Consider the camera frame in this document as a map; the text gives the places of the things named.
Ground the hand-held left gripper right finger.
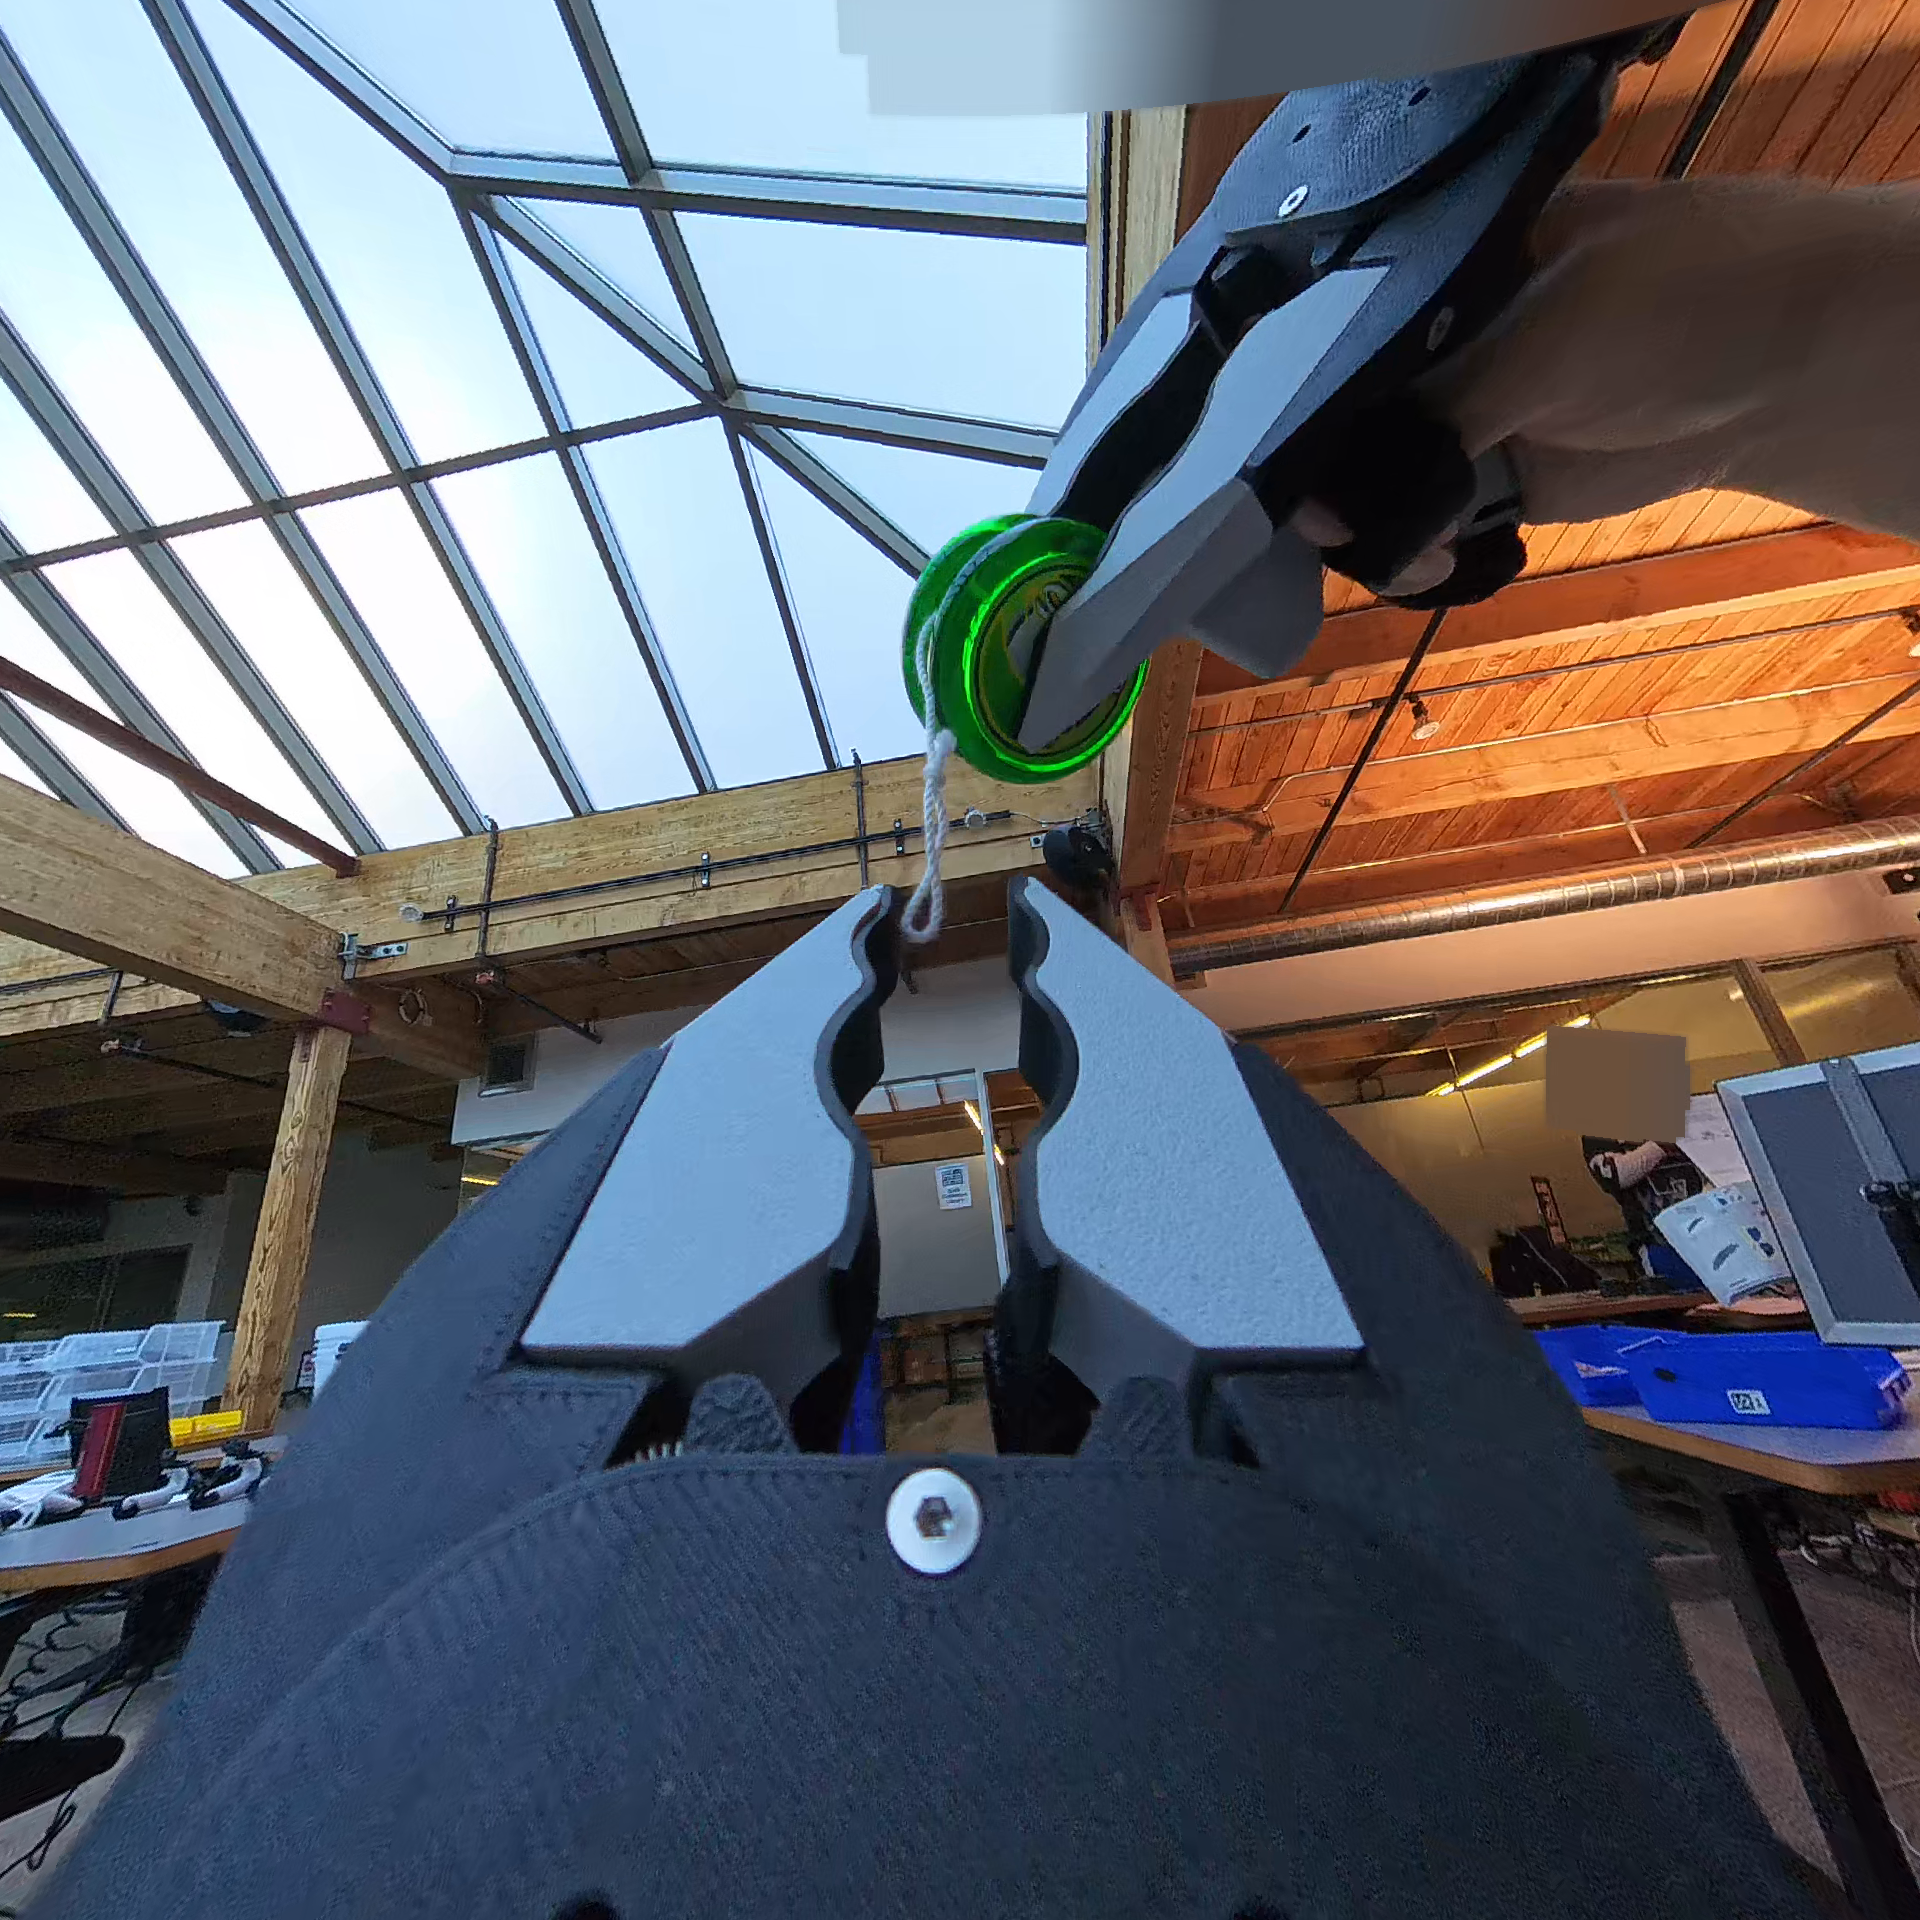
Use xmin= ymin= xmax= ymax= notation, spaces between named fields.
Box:
xmin=991 ymin=874 xmax=1368 ymax=1453

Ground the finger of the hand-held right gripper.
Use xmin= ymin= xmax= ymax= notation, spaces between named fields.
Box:
xmin=1016 ymin=262 xmax=1400 ymax=752
xmin=1026 ymin=285 xmax=1229 ymax=529

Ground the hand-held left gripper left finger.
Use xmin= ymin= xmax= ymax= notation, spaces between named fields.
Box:
xmin=517 ymin=885 xmax=903 ymax=1453

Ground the green transparent yoyo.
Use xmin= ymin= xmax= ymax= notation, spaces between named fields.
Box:
xmin=903 ymin=511 xmax=1152 ymax=783

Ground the white yoyo string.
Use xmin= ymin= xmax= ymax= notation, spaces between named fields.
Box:
xmin=896 ymin=576 xmax=962 ymax=946

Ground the person's right hand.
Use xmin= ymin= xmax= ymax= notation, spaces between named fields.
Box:
xmin=1437 ymin=175 xmax=1920 ymax=537

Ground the black horizontal conduit pipe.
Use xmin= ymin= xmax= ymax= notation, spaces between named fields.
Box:
xmin=420 ymin=831 xmax=1103 ymax=922

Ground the white printed plastic bag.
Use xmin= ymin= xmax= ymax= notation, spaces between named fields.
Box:
xmin=1650 ymin=1182 xmax=1793 ymax=1306

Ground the labelled blue plastic bin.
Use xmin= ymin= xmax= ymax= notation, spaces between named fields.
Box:
xmin=1626 ymin=1335 xmax=1912 ymax=1430

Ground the grey framed panel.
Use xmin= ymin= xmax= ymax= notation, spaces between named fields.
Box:
xmin=1714 ymin=1044 xmax=1920 ymax=1345

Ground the stack of clear plastic bins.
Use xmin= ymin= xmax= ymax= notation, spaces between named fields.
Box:
xmin=0 ymin=1319 xmax=225 ymax=1472

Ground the grey table with black legs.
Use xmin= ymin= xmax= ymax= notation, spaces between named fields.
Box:
xmin=1582 ymin=1401 xmax=1920 ymax=1920

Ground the red and black device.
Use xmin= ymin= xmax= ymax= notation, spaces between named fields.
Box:
xmin=66 ymin=1388 xmax=173 ymax=1502

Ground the brown steel pipe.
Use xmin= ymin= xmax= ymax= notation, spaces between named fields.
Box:
xmin=0 ymin=656 xmax=361 ymax=879

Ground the grey round-edged table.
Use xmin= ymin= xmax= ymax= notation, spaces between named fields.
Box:
xmin=0 ymin=1440 xmax=288 ymax=1600

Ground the wooden support post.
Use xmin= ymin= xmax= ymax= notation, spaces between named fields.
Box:
xmin=1101 ymin=108 xmax=1208 ymax=985
xmin=224 ymin=1020 xmax=354 ymax=1425

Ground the black lighting track rail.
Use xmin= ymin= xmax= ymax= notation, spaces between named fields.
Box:
xmin=1279 ymin=0 xmax=1786 ymax=913

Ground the glass skylight with metal frame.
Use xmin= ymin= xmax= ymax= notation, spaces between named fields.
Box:
xmin=0 ymin=0 xmax=1087 ymax=879

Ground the silver ventilation duct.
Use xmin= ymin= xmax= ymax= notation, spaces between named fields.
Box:
xmin=1168 ymin=815 xmax=1920 ymax=975

